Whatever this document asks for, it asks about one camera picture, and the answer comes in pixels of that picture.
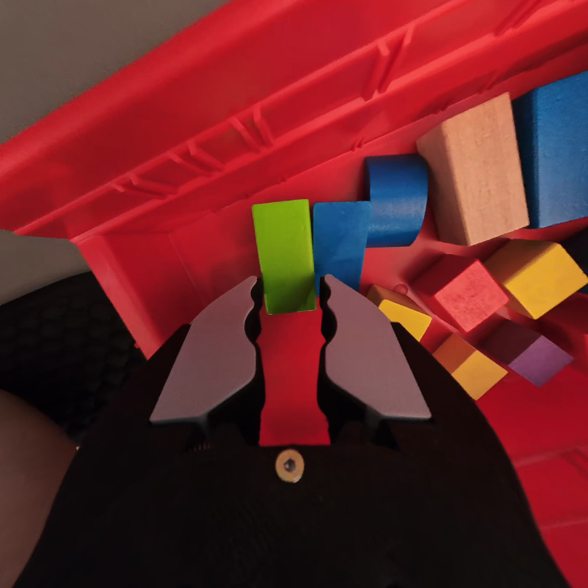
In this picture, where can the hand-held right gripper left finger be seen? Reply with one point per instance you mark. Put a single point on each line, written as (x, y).
(206, 367)

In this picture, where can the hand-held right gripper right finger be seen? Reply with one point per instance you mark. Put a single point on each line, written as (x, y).
(374, 367)

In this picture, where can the yellow wooden cube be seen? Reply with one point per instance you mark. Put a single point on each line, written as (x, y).
(406, 317)

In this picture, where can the large yellow wooden block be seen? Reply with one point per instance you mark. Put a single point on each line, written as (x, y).
(471, 370)

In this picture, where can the red wooden cube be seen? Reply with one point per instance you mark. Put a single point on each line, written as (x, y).
(464, 296)

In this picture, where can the blue rectangular block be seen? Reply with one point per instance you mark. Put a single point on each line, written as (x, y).
(340, 243)

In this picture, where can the green wooden block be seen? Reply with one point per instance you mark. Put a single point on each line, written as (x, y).
(285, 252)

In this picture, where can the purple wooden cube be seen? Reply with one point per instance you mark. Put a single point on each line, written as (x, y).
(535, 358)

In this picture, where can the blue half-cylinder block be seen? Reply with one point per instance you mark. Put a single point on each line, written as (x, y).
(397, 202)

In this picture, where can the tan wooden block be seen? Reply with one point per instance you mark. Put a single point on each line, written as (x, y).
(477, 174)

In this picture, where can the red plastic bin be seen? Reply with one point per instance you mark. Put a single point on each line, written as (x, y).
(183, 138)

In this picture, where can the blue wooden block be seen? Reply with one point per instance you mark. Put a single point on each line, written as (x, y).
(556, 151)

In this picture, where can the person's right forearm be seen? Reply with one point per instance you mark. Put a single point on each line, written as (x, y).
(27, 482)

